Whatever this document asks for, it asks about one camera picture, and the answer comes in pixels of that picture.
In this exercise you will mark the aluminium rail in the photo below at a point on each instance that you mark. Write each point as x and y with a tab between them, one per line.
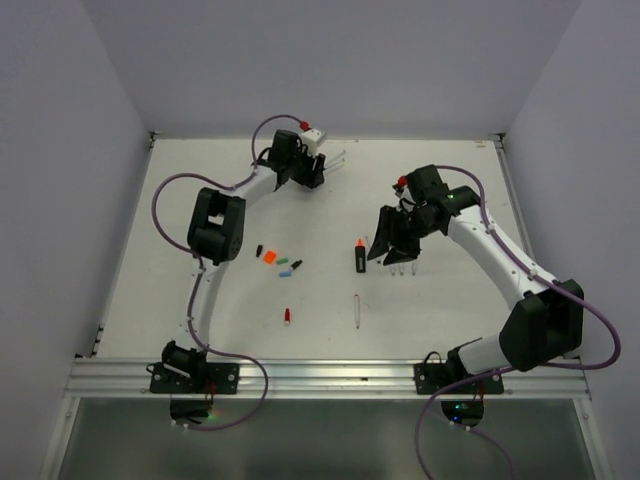
514	200
311	379

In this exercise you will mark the aluminium right side rail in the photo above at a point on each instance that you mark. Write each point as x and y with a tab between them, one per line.
514	200

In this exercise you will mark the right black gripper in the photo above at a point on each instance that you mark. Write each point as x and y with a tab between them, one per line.
388	214

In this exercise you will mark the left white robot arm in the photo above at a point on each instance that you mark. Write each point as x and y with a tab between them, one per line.
215	236

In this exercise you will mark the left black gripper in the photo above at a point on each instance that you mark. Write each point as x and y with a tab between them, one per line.
314	175

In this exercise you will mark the yellow cap marker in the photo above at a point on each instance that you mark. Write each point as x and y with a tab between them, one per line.
335	165

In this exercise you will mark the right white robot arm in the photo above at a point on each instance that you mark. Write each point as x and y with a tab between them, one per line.
546	317

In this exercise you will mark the orange highlighter cap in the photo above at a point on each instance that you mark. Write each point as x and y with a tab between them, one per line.
270	257

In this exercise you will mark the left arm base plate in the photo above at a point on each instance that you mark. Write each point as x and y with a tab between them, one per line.
214	378

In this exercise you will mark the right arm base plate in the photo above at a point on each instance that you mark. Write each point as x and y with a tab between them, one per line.
432	377

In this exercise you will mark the aluminium front rail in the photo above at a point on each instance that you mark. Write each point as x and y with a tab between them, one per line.
311	379

